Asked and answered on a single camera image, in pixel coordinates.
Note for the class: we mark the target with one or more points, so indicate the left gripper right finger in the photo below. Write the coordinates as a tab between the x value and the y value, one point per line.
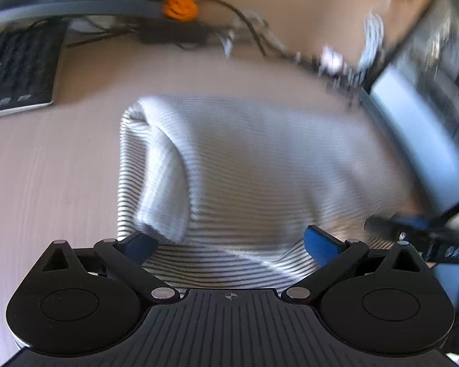
379	301

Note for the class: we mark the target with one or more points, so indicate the black keyboard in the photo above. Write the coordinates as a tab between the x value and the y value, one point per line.
29	59

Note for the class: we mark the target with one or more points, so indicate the crumpled white paper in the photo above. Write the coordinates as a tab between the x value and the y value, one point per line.
331	62

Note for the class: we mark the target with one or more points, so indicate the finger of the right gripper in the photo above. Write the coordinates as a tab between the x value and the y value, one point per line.
397	227

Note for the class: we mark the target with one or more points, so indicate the orange pumpkin figurine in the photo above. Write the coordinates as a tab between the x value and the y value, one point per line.
181	10

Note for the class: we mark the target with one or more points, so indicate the black power adapter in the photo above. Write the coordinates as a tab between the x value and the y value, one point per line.
172	32

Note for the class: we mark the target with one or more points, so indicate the striped beige shirt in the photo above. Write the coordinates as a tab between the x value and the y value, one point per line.
228	187

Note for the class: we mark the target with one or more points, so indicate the glass computer case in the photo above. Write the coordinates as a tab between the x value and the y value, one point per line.
414	98

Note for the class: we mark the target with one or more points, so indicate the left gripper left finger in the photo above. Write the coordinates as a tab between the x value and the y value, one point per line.
83	301

